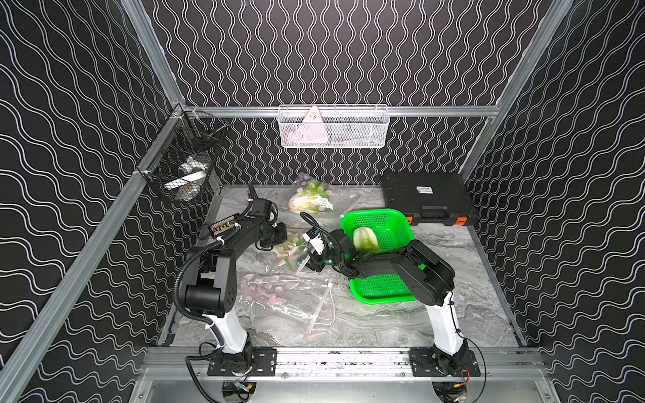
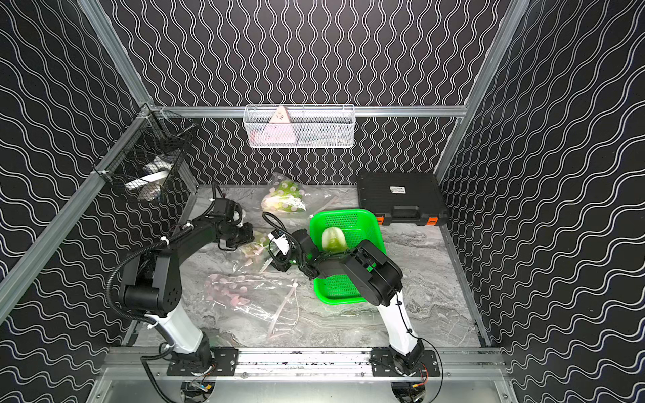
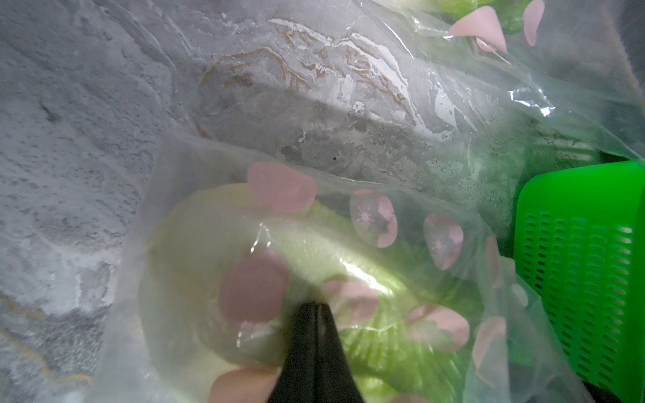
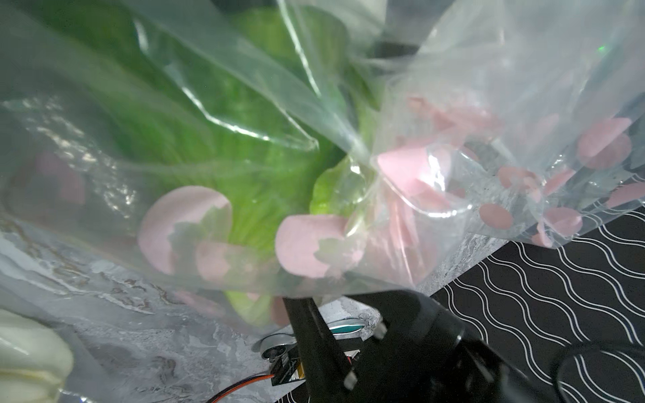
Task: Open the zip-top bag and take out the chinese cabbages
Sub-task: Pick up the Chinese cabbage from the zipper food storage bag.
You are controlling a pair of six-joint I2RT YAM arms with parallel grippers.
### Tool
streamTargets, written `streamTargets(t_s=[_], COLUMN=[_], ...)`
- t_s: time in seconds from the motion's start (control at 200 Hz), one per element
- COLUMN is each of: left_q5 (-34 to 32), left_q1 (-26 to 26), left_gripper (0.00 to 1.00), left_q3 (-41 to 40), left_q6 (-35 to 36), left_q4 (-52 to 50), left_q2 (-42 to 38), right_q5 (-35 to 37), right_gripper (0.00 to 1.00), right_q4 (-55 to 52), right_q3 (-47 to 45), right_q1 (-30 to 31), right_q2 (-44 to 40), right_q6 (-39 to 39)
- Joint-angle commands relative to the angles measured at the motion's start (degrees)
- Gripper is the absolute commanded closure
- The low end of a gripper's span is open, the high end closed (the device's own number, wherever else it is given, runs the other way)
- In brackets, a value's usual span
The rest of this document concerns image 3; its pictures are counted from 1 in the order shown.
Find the bagged chinese cabbage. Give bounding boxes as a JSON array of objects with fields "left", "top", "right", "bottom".
[
  {"left": 87, "top": 135, "right": 592, "bottom": 402},
  {"left": 165, "top": 1, "right": 644, "bottom": 160}
]

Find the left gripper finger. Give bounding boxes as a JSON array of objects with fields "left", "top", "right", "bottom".
[{"left": 268, "top": 302, "right": 364, "bottom": 403}]

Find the green plastic basket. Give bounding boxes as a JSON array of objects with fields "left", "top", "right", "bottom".
[{"left": 514, "top": 161, "right": 644, "bottom": 402}]

